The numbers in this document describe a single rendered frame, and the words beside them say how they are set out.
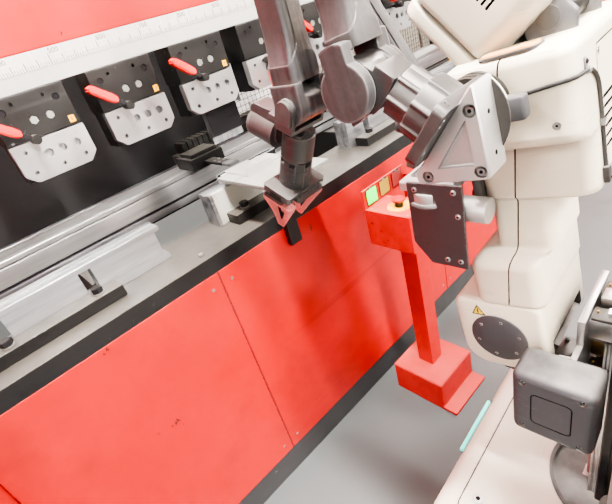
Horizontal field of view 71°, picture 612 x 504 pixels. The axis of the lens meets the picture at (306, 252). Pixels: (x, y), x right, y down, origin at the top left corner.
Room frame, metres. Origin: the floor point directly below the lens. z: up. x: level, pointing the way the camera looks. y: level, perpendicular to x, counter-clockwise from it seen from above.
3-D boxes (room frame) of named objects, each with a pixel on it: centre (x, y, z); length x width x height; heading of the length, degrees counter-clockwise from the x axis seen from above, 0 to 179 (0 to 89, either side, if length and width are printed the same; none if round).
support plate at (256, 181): (1.10, 0.03, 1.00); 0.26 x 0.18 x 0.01; 35
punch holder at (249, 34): (1.32, -0.03, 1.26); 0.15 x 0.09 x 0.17; 125
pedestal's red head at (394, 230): (1.15, -0.33, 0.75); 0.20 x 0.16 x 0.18; 125
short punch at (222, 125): (1.23, 0.11, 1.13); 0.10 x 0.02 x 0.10; 125
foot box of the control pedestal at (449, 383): (1.12, -0.35, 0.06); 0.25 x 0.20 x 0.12; 35
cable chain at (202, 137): (1.67, 0.17, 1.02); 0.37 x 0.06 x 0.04; 125
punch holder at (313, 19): (1.44, -0.20, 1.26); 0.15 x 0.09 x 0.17; 125
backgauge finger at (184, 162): (1.36, 0.20, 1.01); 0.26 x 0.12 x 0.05; 35
